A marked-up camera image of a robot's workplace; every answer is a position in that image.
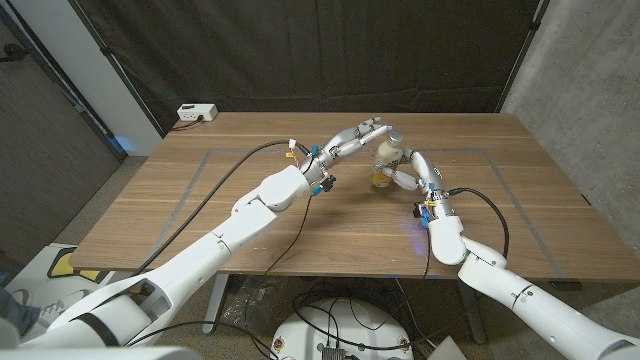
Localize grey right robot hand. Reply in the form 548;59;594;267
379;147;454;220

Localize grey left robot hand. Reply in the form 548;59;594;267
299;116;394;184

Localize pineapple mango tea bottle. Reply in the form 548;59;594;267
370;130;405;189

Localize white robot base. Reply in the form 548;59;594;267
269;298;415;360

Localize black backdrop curtain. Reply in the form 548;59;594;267
69;0;551;136

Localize grey table leg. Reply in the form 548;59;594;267
455;279;487;345
201;273;231;335

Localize white power strip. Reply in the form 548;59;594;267
176;103;219;123

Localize black backdrop stand pole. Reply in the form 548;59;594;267
496;0;550;114
67;0;166;137

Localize white flat board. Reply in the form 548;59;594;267
427;335;469;360

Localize clear plastic bag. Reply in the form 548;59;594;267
222;274;291;334

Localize white sneaker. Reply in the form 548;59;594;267
12;288;91;334

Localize blue jeans leg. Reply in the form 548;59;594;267
0;287;41;336

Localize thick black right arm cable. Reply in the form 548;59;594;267
447;187;510;259

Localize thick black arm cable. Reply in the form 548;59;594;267
129;140;311;276
447;187;510;259

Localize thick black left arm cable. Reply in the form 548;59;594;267
129;140;311;276

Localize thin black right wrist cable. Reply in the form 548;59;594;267
423;227;432;280

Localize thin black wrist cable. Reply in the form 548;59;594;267
423;227;432;280
244;194;314;360

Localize thin black left wrist cable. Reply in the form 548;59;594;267
244;194;314;360

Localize tangled black floor cables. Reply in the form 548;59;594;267
292;279;436;354

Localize black power strip cable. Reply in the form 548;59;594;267
169;115;205;132

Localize black door handle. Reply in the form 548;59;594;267
0;43;29;64

